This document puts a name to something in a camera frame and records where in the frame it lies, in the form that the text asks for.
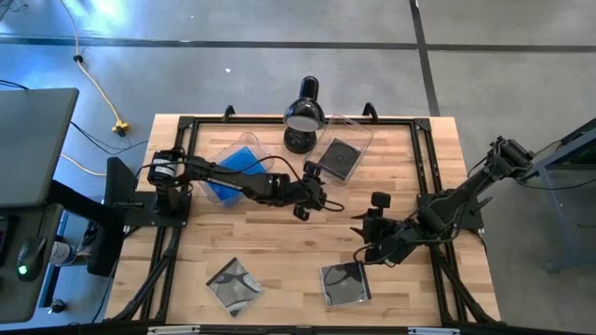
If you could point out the clear plastic bin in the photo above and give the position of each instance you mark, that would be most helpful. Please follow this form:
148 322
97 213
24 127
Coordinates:
249 139
358 135

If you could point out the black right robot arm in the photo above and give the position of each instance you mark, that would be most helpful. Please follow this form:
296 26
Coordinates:
465 191

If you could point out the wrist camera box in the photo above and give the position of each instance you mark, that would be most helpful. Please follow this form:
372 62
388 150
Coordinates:
381 200
313 170

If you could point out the grey desk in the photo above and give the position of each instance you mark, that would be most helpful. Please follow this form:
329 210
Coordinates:
23 302

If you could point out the white frame bracket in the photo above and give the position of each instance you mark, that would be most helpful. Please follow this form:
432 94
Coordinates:
433 331
174 330

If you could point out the white drink can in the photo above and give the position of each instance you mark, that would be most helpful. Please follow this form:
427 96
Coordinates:
63 253

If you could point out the grey flat panel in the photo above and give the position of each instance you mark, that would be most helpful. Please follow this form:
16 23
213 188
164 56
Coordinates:
37 144

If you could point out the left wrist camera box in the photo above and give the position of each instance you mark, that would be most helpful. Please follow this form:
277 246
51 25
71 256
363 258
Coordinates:
313 170

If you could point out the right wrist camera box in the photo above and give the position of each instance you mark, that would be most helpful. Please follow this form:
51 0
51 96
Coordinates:
381 200

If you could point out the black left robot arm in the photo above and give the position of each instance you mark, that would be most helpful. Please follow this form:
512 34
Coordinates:
233 179

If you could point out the black curved frame bracket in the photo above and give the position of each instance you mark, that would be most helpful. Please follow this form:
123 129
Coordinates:
371 111
228 111

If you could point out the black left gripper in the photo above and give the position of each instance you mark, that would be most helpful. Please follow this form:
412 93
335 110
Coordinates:
302 193

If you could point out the blue jewel case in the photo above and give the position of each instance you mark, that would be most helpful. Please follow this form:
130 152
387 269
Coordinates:
242 160

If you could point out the small black floor object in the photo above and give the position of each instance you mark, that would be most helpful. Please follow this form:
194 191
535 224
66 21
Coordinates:
57 305

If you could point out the black computer mouse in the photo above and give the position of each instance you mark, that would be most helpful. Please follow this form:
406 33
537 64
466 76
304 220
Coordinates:
31 258

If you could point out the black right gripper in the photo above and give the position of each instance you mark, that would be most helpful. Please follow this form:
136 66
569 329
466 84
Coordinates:
384 232

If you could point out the black desk lamp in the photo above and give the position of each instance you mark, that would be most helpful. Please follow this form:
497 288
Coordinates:
305 111

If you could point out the clear jewel case black tray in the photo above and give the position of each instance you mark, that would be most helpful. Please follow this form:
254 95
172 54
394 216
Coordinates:
344 286
340 158
235 288

